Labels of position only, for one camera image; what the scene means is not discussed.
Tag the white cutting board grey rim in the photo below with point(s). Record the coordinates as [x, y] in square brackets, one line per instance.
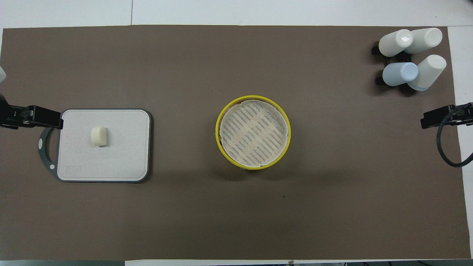
[111, 162]

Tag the perforated white steamer liner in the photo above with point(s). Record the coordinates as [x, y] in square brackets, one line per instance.
[255, 133]

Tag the black cup rack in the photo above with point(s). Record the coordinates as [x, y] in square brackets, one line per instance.
[402, 57]

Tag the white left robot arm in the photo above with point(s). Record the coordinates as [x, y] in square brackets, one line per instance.
[2, 75]

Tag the yellow rimmed bamboo steamer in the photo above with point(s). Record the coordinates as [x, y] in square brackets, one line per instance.
[220, 147]

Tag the light blue plastic cup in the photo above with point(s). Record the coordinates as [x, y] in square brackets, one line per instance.
[399, 74]

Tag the white steamed bun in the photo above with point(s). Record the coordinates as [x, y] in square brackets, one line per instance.
[98, 136]

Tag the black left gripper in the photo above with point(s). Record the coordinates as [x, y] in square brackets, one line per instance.
[9, 114]

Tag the brown table mat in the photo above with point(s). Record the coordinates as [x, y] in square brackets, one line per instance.
[258, 221]

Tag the white plastic cup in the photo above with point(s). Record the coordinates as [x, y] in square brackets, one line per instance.
[393, 43]
[425, 40]
[428, 72]

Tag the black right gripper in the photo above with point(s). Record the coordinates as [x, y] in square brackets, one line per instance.
[463, 114]

